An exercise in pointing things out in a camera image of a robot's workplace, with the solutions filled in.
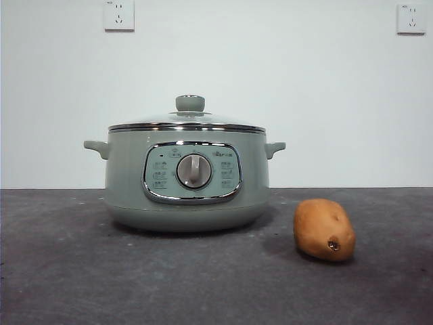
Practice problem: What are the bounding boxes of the glass lid with green knob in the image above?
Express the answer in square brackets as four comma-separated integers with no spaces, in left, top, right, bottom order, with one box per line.
[108,95,267,132]

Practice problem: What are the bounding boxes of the brown potato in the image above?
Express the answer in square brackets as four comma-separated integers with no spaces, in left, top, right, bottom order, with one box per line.
[293,198,357,263]

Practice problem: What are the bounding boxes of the sage green electric pot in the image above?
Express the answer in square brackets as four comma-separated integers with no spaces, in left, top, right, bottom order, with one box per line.
[83,125,287,233]

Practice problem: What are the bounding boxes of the white wall socket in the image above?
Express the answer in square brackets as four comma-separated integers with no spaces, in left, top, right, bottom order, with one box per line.
[104,0,135,33]
[396,3,427,35]

